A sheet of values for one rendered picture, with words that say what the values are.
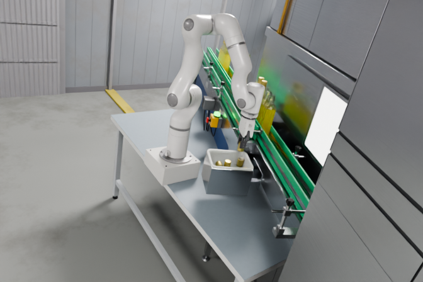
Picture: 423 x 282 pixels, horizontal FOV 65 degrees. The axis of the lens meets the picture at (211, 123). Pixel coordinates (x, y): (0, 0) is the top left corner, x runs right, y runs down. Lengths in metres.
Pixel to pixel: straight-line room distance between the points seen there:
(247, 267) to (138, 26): 3.91
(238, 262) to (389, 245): 0.92
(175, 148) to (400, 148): 1.34
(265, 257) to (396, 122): 1.05
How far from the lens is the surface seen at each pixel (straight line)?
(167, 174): 1.86
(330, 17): 1.78
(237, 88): 1.51
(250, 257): 1.62
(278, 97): 2.08
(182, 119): 1.82
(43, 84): 4.73
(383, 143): 0.78
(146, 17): 4.93
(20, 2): 4.43
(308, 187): 1.53
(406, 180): 0.73
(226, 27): 1.60
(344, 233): 0.88
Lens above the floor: 1.88
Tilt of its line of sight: 25 degrees down
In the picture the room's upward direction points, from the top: 12 degrees clockwise
